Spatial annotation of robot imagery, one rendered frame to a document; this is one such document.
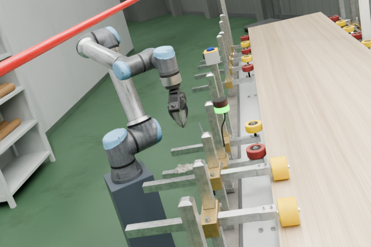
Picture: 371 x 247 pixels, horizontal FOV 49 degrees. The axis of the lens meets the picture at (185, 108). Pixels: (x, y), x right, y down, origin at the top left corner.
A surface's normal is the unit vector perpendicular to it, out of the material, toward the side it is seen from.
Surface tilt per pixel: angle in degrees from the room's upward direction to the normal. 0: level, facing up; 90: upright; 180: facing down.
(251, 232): 0
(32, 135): 90
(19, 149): 90
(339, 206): 0
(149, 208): 90
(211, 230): 90
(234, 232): 0
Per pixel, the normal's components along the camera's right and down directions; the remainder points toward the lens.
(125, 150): 0.52, 0.17
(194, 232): -0.11, 0.37
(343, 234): -0.24, -0.91
